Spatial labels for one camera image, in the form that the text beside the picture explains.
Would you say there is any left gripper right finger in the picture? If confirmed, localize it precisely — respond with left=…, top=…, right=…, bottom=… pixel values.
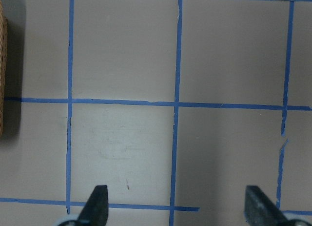
left=245, top=185, right=293, bottom=226

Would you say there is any brown wicker basket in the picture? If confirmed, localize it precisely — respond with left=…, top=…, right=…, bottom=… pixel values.
left=0, top=2, right=8, bottom=136

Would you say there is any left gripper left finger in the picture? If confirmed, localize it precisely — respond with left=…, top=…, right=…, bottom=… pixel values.
left=77, top=185, right=108, bottom=226

